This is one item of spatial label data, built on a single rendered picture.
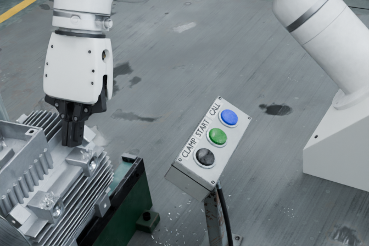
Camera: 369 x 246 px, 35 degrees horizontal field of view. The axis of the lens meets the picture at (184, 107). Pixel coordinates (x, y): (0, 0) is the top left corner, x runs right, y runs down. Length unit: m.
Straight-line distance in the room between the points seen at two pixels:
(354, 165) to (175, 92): 0.53
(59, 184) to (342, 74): 0.61
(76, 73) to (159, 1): 1.12
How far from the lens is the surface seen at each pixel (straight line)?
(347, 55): 1.17
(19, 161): 0.83
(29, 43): 1.87
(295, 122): 1.35
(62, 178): 0.89
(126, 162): 1.11
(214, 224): 1.03
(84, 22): 0.85
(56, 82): 0.89
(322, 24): 1.16
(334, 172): 1.19
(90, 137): 0.93
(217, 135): 0.89
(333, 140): 1.14
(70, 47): 0.87
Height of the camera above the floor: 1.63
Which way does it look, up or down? 36 degrees down
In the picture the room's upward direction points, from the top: 8 degrees counter-clockwise
